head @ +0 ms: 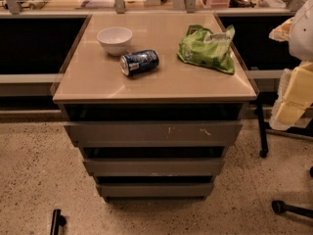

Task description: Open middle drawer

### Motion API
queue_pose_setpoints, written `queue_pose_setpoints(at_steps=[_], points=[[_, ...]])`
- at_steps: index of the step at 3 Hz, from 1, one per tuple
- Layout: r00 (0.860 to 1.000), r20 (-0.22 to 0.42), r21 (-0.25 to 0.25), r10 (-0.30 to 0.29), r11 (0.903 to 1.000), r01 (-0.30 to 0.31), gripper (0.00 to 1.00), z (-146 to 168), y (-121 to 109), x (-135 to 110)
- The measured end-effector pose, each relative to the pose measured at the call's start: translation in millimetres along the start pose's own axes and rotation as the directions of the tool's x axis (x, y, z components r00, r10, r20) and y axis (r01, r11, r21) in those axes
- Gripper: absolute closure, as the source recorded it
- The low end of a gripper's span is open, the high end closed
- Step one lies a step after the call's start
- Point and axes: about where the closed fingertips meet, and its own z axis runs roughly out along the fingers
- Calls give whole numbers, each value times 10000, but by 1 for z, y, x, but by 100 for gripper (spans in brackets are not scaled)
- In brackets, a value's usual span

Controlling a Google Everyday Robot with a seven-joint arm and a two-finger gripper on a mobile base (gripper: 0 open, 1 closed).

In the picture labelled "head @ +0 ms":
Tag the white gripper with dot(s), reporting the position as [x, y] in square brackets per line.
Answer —
[302, 36]

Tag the grey drawer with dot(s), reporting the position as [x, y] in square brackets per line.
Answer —
[153, 167]
[199, 133]
[154, 190]

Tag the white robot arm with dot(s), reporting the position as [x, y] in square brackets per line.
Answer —
[301, 37]

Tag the grey top drawer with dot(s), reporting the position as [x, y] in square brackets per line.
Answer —
[199, 133]

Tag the grey bottom drawer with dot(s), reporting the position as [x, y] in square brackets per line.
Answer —
[154, 190]

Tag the black table leg with caster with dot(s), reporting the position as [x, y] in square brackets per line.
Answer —
[262, 130]

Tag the green chip bag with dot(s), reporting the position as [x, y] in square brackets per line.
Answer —
[204, 48]

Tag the black chair base leg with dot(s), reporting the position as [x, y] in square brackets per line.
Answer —
[281, 207]

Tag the blue soda can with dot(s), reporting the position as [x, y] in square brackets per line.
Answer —
[138, 62]

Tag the white ceramic bowl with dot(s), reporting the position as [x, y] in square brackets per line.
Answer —
[115, 40]

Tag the black object on floor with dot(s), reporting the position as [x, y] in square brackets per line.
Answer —
[58, 223]

